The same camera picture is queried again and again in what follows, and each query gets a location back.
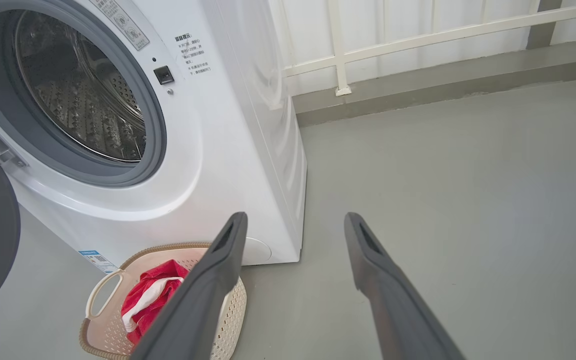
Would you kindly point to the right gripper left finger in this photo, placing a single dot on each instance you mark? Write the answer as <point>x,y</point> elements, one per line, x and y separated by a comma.
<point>203,310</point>

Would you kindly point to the steel washer drum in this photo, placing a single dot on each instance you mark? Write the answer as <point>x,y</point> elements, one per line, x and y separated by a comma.
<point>83,90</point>

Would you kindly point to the white metal railing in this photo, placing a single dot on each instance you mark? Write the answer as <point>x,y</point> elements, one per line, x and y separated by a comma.
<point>338,50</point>

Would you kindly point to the red garment with white trim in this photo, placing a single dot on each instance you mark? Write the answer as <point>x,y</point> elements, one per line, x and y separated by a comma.
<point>150,305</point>

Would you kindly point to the round white filter cover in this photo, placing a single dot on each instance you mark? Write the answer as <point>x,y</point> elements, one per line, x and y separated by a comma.
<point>258,251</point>

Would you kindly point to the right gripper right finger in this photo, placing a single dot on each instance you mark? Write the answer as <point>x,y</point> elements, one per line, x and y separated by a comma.
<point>398,315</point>

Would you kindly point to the grey warning sticker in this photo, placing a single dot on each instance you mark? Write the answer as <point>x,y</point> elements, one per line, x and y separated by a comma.
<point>120,22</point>

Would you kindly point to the black door latch socket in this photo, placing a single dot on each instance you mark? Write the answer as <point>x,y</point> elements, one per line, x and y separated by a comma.
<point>164,75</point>

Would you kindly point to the blue energy label sticker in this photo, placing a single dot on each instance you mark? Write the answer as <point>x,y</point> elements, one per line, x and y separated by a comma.
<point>97,261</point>

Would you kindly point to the cream perforated laundry basket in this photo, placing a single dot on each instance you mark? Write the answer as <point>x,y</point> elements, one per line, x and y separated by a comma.
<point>105,330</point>

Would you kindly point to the white front-load washing machine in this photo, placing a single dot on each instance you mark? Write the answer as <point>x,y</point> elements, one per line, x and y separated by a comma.
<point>218,150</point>

